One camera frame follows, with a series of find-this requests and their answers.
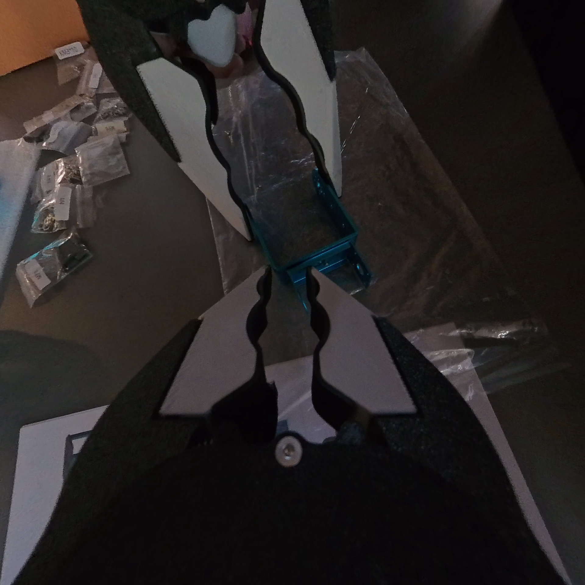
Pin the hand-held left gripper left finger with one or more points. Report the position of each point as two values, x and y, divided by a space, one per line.
205 365

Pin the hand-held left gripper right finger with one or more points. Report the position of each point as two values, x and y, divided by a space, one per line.
365 365

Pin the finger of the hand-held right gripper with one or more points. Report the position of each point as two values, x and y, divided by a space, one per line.
178 114
310 91

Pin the blue metal U bracket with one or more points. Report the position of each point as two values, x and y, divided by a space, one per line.
320 265

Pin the large clear plastic bag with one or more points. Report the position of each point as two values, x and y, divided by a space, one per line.
402 183

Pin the person's right hand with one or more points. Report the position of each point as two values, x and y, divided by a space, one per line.
246 45

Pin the orange box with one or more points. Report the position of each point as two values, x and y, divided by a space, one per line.
36 32

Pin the pile of small screw bags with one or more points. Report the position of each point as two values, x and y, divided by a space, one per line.
100 155

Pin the clear bag of long parts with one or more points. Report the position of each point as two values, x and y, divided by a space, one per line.
502 333

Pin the white instruction sheet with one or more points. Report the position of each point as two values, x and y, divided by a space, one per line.
41 457

